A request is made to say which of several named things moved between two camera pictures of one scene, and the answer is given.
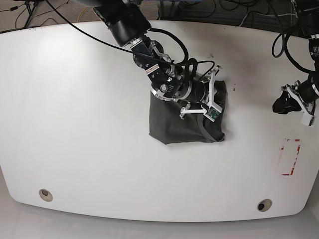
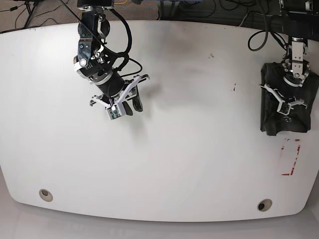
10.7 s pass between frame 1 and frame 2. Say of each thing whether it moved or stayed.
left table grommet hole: stayed
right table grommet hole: stayed
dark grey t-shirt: moved
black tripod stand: stayed
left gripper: moved
